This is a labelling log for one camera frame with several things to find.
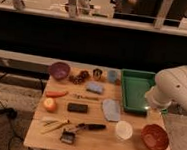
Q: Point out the light blue towel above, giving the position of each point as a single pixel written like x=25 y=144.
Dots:
x=111 y=110

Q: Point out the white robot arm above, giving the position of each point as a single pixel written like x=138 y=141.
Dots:
x=170 y=85

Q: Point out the purple bowl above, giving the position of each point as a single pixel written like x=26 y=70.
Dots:
x=59 y=70

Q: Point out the red bowl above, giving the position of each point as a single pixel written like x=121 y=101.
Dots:
x=155 y=137

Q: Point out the small metal cup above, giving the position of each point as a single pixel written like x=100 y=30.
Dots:
x=97 y=73

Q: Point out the blue sponge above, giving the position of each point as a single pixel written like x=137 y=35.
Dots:
x=94 y=87

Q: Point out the light blue cup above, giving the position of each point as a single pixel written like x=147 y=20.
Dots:
x=112 y=76

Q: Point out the small metal utensil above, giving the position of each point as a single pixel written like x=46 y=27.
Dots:
x=78 y=96

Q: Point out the black rectangular block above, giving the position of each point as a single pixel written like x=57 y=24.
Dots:
x=77 y=108

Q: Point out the green plastic tray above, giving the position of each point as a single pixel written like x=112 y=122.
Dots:
x=134 y=84

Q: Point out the orange carrot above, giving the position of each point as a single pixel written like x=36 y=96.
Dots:
x=56 y=94

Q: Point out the orange apple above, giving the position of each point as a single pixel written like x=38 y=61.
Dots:
x=50 y=105

